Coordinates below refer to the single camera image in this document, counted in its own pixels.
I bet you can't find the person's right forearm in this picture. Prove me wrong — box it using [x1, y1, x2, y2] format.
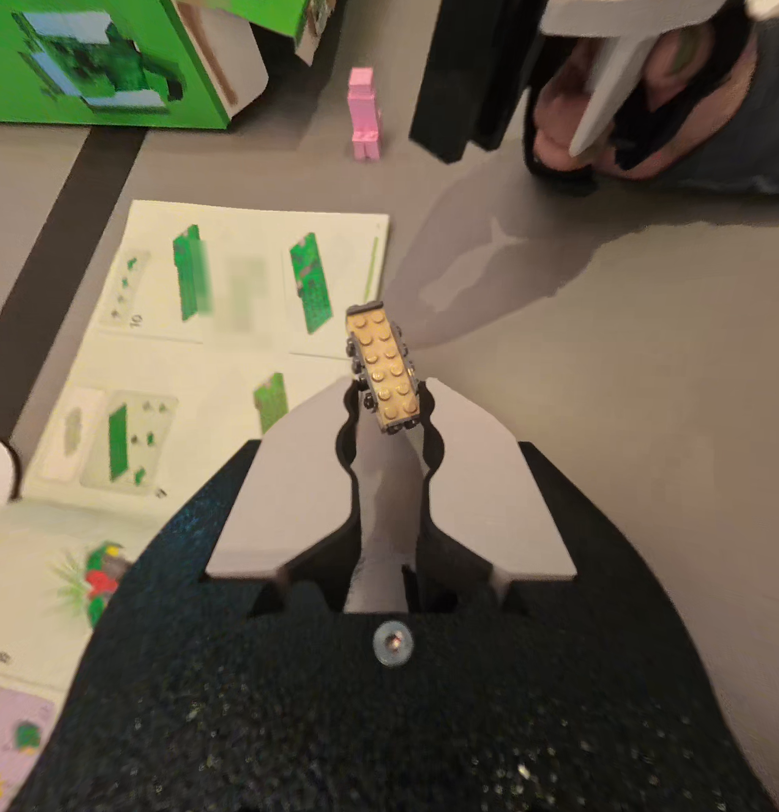
[656, 13, 779, 200]

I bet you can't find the green cardboard toy box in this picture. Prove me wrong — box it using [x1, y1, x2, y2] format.
[0, 0, 339, 132]

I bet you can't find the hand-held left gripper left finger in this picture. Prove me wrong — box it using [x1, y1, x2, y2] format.
[204, 377, 365, 610]

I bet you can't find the brick building instruction booklet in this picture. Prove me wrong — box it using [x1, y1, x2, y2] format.
[0, 200, 390, 812]

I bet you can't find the tan and black brick piece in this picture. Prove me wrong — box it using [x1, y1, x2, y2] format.
[344, 300, 426, 436]

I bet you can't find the pink brick pig figure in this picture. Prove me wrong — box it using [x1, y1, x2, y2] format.
[346, 67, 385, 161]

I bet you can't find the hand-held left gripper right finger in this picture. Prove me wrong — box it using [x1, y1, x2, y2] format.
[420, 377, 578, 606]

